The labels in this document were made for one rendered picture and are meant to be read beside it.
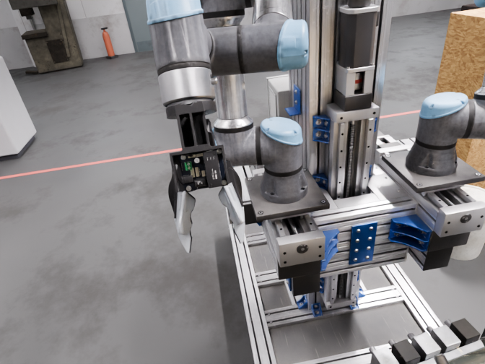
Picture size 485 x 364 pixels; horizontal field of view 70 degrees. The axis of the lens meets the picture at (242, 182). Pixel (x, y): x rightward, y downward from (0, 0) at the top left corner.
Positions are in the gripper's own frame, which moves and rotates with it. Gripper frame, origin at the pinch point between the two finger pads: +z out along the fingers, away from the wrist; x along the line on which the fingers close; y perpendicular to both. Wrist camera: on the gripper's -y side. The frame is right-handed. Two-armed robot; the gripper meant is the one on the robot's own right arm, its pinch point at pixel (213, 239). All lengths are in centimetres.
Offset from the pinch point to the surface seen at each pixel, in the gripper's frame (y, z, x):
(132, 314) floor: -148, 71, -60
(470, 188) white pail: -145, 32, 152
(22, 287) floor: -183, 53, -136
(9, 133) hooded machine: -357, -73, -217
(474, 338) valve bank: -32, 47, 63
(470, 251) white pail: -138, 68, 143
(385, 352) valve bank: -32, 45, 38
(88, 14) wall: -807, -382, -229
